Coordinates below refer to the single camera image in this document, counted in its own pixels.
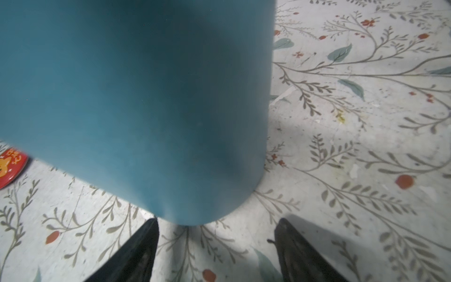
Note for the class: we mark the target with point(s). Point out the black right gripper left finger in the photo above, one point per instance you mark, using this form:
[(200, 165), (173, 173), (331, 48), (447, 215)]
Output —
[(134, 261)]

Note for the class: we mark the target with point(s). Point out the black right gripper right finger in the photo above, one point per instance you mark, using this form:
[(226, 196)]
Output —
[(299, 260)]

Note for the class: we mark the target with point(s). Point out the teal ceramic vase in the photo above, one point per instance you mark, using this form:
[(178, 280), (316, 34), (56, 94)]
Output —
[(161, 103)]

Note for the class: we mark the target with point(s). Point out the red round sticker badge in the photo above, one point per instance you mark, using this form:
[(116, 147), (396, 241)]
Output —
[(12, 164)]

